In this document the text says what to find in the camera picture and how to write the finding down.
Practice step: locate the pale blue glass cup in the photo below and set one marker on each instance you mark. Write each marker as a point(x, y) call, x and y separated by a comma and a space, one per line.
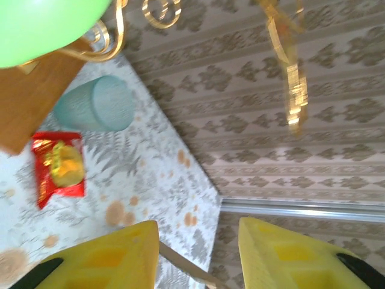
point(96, 105)

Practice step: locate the aluminium frame post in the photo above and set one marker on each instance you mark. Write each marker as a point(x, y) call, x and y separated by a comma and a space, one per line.
point(300, 207)

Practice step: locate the floral patterned table cover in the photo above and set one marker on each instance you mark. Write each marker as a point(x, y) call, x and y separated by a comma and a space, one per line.
point(135, 180)

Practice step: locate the red snack packet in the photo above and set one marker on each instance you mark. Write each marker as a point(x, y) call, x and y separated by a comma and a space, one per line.
point(60, 168)

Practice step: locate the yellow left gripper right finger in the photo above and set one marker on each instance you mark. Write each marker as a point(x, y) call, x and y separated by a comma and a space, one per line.
point(270, 259)

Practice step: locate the green plastic wine glass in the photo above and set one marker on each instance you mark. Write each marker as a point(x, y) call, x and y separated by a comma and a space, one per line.
point(36, 27)

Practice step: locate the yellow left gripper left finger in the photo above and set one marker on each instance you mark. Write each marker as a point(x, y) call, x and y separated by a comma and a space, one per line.
point(120, 256)

